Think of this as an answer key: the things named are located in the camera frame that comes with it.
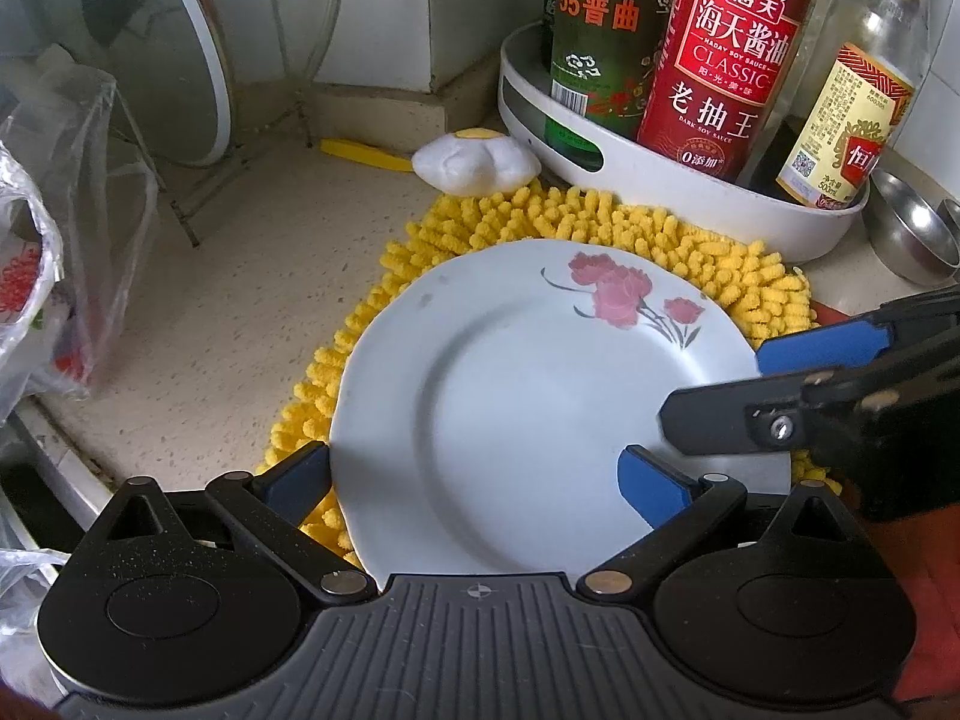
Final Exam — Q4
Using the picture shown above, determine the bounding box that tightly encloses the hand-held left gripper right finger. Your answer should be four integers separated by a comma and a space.
576, 444, 865, 607

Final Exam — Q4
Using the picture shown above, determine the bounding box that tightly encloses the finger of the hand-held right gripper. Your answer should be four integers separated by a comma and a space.
756, 304, 923, 377
660, 367, 833, 458

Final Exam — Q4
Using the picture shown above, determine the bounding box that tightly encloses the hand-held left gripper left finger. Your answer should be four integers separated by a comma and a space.
96, 441, 377, 610

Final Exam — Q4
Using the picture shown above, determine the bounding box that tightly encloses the white floral plate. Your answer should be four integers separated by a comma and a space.
328, 240, 793, 580

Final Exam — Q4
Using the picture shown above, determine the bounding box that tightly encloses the red cloth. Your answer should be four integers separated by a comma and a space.
811, 301, 960, 702

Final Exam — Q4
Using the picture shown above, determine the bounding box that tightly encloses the white round condiment tray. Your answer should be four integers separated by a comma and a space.
498, 21, 872, 265

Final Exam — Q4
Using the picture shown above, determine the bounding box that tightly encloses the clear bottle yellow label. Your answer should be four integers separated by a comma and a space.
775, 0, 932, 211

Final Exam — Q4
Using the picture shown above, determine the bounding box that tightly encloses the red label soy sauce bottle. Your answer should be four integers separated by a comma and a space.
637, 0, 826, 187

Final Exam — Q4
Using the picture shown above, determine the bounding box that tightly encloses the clear plastic bag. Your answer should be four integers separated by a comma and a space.
0, 495, 73, 642
0, 64, 163, 425

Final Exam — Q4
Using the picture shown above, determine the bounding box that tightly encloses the yellow chenille mat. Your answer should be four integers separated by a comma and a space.
257, 178, 845, 572

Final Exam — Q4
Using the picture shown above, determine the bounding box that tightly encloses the yellow plastic strip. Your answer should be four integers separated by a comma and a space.
321, 138, 415, 173

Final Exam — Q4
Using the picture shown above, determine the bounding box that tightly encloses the fried egg plush toy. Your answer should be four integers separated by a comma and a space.
411, 127, 541, 196

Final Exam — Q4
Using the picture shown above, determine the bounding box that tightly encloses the green glass bottle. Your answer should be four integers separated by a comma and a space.
550, 0, 680, 145

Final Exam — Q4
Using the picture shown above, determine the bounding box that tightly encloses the dark green bottle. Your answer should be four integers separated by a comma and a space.
541, 0, 560, 73

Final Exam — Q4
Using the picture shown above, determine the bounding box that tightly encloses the glass pot lid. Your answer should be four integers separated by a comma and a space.
0, 0, 235, 169

